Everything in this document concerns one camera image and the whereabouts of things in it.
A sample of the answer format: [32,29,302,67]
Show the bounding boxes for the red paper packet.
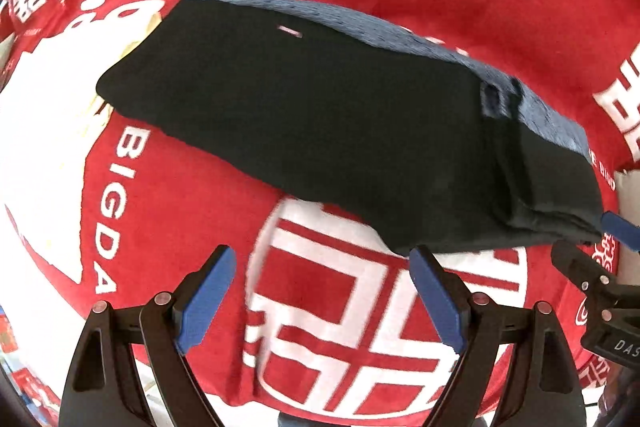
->
[0,312,21,354]
[10,367,62,414]

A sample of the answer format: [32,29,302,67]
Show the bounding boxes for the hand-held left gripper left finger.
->
[59,245,237,427]

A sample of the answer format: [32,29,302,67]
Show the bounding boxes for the pale grey folded cloth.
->
[614,168,640,230]

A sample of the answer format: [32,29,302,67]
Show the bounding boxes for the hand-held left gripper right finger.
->
[409,245,585,427]

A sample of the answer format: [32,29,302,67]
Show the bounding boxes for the black pants with blue trim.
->
[95,0,608,258]

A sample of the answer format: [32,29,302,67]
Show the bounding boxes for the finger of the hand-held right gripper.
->
[601,212,640,254]
[550,240,640,323]

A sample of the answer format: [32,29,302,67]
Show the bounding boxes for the cream folded cloth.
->
[0,13,166,286]

